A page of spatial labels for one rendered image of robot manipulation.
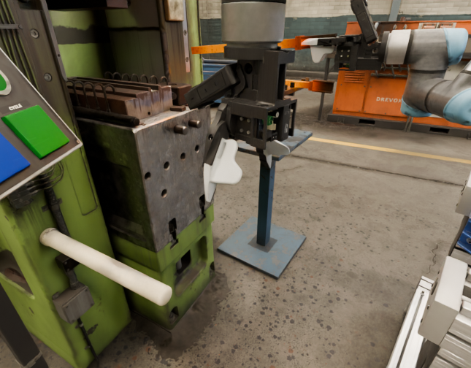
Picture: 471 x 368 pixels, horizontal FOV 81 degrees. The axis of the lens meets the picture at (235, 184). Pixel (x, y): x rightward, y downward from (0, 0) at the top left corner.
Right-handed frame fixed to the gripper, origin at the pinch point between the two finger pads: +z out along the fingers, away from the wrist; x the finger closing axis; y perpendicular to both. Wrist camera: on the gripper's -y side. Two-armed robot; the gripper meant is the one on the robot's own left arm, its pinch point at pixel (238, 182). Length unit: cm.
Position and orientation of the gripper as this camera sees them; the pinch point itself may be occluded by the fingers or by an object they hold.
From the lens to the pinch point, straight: 45.2
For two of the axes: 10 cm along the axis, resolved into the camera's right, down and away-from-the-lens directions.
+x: 6.6, -3.6, 6.6
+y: 7.6, 3.2, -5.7
